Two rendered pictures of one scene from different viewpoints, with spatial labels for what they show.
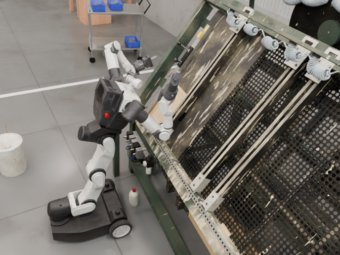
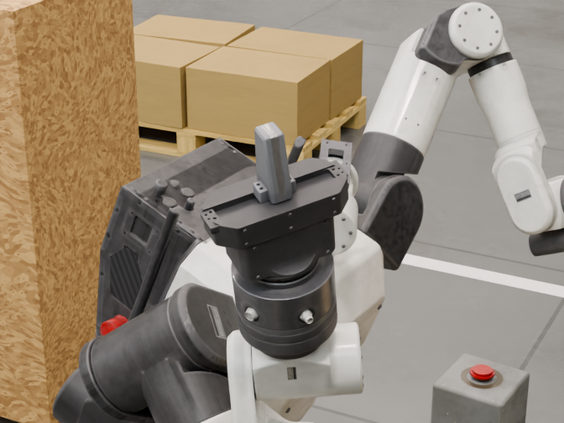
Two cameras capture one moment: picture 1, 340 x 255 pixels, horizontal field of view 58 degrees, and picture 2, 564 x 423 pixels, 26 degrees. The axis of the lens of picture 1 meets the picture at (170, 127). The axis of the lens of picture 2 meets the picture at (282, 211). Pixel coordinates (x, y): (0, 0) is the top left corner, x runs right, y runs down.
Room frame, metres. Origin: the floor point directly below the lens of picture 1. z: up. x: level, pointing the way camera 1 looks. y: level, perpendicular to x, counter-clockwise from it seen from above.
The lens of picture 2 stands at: (1.33, -0.80, 1.97)
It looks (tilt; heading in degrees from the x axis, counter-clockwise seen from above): 24 degrees down; 61
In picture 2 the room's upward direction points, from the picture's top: straight up
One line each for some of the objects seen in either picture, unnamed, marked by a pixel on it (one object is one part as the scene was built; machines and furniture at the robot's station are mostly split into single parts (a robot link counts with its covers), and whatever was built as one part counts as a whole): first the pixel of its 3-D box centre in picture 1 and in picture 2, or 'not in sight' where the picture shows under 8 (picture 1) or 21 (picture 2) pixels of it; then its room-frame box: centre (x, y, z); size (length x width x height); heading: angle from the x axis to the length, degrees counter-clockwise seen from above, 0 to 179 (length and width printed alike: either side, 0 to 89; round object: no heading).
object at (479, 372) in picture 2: not in sight; (482, 374); (2.42, 0.53, 0.93); 0.04 x 0.04 x 0.02
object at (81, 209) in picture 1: (81, 201); not in sight; (1.77, 0.70, 0.28); 0.21 x 0.20 x 0.13; 119
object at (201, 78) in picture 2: not in sight; (223, 89); (3.69, 4.05, 0.21); 1.20 x 0.87 x 0.42; 121
